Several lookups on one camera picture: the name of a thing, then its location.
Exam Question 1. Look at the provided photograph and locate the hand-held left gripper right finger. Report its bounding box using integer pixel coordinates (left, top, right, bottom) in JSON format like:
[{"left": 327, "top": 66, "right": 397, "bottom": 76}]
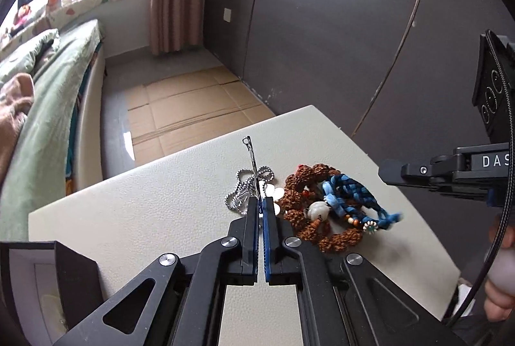
[{"left": 261, "top": 197, "right": 467, "bottom": 346}]

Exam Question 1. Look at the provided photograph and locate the person's right hand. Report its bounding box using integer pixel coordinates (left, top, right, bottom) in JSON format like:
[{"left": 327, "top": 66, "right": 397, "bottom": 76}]
[{"left": 484, "top": 216, "right": 515, "bottom": 323}]

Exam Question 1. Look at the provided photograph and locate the blue braided bracelet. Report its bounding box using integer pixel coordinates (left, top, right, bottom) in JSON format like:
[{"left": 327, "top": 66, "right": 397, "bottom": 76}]
[{"left": 321, "top": 174, "right": 405, "bottom": 236}]

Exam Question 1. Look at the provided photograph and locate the white bed frame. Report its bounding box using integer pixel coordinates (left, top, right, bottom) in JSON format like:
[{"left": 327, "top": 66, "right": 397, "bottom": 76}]
[{"left": 74, "top": 19, "right": 134, "bottom": 194}]

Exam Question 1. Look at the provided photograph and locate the silver ball chain necklace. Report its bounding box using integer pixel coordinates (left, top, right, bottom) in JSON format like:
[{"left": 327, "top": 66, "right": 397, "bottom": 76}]
[{"left": 224, "top": 136, "right": 285, "bottom": 216}]

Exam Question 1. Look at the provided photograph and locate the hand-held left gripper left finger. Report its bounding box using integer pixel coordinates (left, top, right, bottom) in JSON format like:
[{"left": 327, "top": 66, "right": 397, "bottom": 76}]
[{"left": 52, "top": 196, "right": 259, "bottom": 346}]

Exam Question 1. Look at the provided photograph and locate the dark grey wardrobe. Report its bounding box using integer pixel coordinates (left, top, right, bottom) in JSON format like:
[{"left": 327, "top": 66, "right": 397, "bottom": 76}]
[{"left": 200, "top": 0, "right": 515, "bottom": 179}]

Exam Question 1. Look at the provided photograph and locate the plush toy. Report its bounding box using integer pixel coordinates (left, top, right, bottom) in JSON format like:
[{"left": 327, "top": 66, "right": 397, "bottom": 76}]
[{"left": 17, "top": 4, "right": 33, "bottom": 28}]

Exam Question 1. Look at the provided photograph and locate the flattened cardboard sheet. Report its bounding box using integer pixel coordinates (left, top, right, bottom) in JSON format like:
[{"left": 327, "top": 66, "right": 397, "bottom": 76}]
[{"left": 126, "top": 65, "right": 276, "bottom": 160}]

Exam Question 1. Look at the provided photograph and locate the black jewelry box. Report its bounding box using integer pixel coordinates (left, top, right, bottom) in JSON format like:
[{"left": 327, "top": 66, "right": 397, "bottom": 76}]
[{"left": 0, "top": 240, "right": 118, "bottom": 346}]

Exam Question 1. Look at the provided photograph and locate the printed blue bedsheet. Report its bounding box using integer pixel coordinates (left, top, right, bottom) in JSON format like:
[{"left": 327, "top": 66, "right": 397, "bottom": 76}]
[{"left": 65, "top": 86, "right": 88, "bottom": 194}]

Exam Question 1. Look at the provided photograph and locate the patterned green quilt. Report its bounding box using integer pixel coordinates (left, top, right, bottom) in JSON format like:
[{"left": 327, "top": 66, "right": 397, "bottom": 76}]
[{"left": 0, "top": 28, "right": 61, "bottom": 89}]

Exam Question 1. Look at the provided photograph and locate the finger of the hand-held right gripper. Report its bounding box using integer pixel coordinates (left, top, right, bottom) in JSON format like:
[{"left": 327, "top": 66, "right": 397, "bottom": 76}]
[{"left": 378, "top": 154, "right": 457, "bottom": 192}]

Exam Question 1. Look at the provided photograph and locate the brown seed bead bracelet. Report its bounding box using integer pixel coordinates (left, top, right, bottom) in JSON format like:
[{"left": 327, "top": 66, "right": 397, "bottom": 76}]
[{"left": 279, "top": 164, "right": 365, "bottom": 255}]

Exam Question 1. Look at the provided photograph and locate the bed with green blanket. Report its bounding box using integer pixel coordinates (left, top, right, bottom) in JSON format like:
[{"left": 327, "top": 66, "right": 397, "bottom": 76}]
[{"left": 0, "top": 19, "right": 101, "bottom": 243}]

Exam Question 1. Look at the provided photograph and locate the pink fleece blanket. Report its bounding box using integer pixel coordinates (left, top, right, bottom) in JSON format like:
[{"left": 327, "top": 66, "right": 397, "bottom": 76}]
[{"left": 0, "top": 72, "right": 35, "bottom": 189}]

